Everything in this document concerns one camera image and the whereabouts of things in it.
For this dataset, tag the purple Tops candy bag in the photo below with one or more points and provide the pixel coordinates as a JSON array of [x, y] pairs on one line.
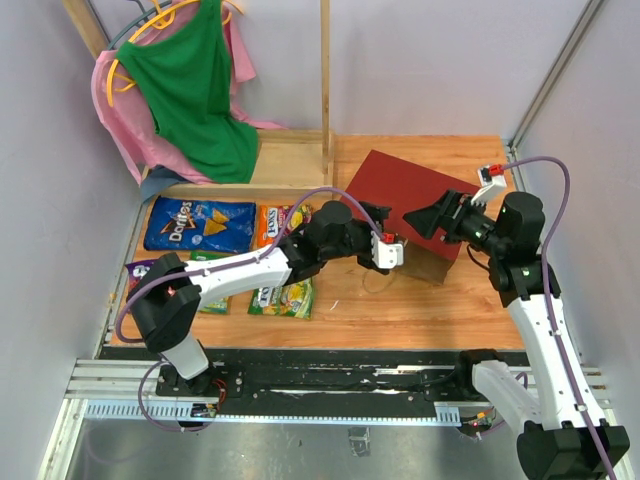
[[136, 272]]

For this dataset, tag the blue grey cloth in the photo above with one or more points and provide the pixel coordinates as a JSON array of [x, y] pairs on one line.
[[157, 180]]

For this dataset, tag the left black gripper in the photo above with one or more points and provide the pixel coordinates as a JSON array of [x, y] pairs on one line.
[[376, 221]]

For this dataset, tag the aluminium frame post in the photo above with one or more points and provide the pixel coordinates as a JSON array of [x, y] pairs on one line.
[[585, 21]]

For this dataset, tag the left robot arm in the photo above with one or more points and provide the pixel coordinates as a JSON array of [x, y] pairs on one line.
[[165, 301]]

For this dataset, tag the green shirt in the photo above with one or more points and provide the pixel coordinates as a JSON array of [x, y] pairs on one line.
[[185, 80]]

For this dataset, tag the orange Tops candy bag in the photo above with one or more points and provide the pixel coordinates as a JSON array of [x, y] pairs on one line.
[[270, 221]]

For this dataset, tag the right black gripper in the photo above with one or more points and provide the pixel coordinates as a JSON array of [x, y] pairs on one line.
[[426, 220]]

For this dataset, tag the blue Doritos chip bag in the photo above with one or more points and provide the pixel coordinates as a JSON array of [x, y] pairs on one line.
[[186, 225]]

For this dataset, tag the wooden clothes rack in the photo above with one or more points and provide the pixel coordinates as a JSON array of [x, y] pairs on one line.
[[290, 161]]

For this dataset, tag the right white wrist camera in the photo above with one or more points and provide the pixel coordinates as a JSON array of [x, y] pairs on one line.
[[493, 183]]

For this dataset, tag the yellow green candy bag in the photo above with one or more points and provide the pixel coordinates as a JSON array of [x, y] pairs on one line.
[[294, 300], [222, 305]]

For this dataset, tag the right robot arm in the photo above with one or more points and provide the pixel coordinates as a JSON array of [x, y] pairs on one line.
[[561, 431]]

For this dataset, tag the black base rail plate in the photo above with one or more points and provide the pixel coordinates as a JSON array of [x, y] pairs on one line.
[[307, 384]]

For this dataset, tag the dark green clothes hanger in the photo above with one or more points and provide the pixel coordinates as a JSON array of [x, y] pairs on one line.
[[123, 17]]

